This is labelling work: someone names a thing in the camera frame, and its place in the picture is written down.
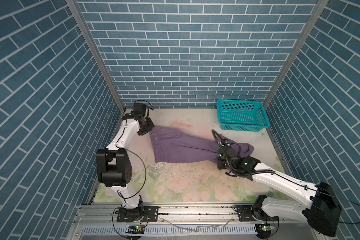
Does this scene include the purple trousers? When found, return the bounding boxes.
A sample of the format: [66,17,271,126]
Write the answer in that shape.
[149,125,255,165]

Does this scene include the teal plastic basket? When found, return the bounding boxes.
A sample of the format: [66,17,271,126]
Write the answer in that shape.
[217,100,270,132]

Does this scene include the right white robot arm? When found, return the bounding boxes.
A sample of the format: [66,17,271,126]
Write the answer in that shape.
[217,155,342,237]

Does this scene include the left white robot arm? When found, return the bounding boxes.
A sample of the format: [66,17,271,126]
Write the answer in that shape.
[96,112,155,210]

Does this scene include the right green circuit board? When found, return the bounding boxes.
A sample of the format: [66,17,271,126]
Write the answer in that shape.
[256,224,275,238]

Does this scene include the green circuit board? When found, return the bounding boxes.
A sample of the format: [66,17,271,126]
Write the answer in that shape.
[126,226,146,235]
[256,224,275,238]

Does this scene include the left green circuit board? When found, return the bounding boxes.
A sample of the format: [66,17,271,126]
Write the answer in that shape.
[126,226,146,235]

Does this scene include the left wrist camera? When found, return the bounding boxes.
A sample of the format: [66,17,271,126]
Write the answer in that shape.
[131,102,150,118]

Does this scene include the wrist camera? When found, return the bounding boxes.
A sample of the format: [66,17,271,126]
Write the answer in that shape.
[218,139,241,159]
[131,102,150,118]

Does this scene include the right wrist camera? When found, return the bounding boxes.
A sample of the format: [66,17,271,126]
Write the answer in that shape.
[218,139,241,159]

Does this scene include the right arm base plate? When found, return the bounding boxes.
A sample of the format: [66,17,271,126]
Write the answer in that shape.
[233,205,279,223]

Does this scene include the white slotted cable duct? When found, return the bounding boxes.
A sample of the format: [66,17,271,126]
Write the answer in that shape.
[81,224,257,237]

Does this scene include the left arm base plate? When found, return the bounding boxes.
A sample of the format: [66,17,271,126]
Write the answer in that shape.
[116,206,159,223]

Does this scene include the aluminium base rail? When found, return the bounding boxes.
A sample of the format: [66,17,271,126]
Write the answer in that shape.
[68,202,326,240]

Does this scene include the left corner metal post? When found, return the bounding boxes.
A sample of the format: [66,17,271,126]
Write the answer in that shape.
[66,0,126,115]

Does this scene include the corner metal post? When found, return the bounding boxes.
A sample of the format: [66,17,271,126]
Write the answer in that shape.
[263,0,329,115]
[66,0,126,115]

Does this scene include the right corner metal post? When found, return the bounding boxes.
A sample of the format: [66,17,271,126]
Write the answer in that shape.
[263,0,329,115]

